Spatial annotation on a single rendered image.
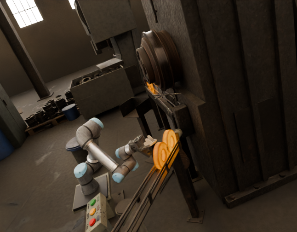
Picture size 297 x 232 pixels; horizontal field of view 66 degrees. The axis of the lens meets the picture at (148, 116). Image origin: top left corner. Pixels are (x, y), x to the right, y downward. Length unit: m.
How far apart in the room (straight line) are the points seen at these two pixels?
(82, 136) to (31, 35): 10.61
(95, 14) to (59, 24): 7.62
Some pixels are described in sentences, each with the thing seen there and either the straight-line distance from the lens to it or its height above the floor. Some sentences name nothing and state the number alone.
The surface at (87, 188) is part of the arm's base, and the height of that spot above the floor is 0.38.
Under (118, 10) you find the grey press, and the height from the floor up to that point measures 1.64.
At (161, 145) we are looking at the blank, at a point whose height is 0.79.
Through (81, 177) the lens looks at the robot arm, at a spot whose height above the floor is 0.49.
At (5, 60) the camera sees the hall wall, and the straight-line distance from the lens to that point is 12.53.
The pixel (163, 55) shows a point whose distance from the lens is 1.57.
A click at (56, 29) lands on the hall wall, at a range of 11.86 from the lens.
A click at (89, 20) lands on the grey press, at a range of 4.27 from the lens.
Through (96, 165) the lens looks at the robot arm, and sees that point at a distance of 2.02.
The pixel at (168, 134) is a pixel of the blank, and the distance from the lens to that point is 1.41.
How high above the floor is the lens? 1.48
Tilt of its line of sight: 24 degrees down
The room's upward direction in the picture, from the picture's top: 20 degrees counter-clockwise
